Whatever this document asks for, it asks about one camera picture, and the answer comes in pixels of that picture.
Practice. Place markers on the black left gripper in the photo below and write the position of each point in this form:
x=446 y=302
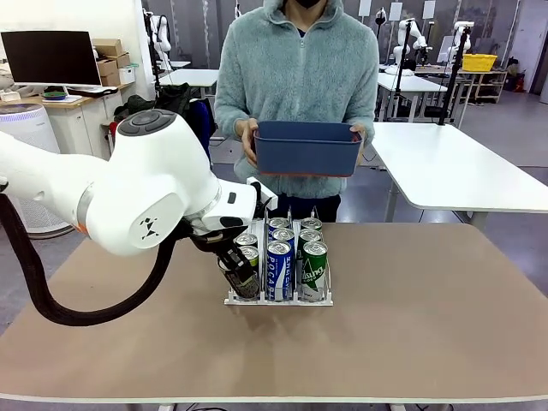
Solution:
x=216 y=242

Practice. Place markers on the dark blue plastic bin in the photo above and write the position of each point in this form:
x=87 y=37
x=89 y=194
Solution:
x=304 y=150

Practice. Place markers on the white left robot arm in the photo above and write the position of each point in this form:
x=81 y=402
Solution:
x=141 y=184

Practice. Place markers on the person's left forearm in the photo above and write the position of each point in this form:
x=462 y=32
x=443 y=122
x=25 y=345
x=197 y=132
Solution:
x=371 y=128

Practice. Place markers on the person's right forearm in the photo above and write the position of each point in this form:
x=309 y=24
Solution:
x=229 y=122

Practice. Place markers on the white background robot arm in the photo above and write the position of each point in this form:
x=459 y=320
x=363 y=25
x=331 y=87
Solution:
x=464 y=38
x=403 y=32
x=162 y=34

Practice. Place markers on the white can dispenser rack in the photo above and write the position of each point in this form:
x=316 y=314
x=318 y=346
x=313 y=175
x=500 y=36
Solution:
x=299 y=302

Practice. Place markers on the person's right hand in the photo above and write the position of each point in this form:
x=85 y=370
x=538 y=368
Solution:
x=247 y=137

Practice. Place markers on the person's left hand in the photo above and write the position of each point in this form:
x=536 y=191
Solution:
x=357 y=129

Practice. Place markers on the dark blue trousers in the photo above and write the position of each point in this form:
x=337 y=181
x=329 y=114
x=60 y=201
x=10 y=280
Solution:
x=308 y=207

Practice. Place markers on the blue garment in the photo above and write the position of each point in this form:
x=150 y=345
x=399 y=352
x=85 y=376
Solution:
x=205 y=124

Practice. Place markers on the red jacket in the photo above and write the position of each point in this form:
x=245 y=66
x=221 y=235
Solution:
x=112 y=132

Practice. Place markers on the dark green garment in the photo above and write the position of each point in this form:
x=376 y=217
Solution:
x=135 y=106

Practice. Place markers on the person in teal fleece jacket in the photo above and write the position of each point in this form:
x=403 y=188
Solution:
x=299 y=77

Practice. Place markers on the white desk cabinet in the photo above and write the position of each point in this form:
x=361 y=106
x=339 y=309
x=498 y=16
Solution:
x=81 y=128

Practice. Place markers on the small white box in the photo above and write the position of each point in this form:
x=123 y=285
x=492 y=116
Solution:
x=127 y=75

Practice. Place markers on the brown cardboard box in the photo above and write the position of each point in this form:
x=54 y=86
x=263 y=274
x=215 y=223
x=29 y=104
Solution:
x=107 y=47
x=107 y=67
x=110 y=79

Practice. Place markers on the black keyboard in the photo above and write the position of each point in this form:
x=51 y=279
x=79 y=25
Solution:
x=92 y=91

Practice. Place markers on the large white side table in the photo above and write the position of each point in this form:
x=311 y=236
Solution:
x=449 y=171

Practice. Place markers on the white air purifier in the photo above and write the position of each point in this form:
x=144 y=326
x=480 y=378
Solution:
x=30 y=128

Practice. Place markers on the green dish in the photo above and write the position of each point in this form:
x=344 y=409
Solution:
x=55 y=94

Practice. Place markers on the black face mask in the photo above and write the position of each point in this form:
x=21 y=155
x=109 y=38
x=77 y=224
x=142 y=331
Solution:
x=310 y=2

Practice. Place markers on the black computer monitor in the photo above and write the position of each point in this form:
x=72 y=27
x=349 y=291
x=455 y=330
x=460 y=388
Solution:
x=51 y=57

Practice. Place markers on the white hanging sheet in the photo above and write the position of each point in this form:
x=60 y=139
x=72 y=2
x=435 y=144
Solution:
x=395 y=11
x=429 y=9
x=365 y=7

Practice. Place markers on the yellow plastic crate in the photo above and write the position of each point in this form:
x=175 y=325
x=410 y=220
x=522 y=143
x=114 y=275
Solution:
x=479 y=62

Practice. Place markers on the wooden shelf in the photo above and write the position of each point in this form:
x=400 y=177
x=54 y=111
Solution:
x=503 y=85

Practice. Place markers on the red fire extinguisher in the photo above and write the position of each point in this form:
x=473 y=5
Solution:
x=519 y=83

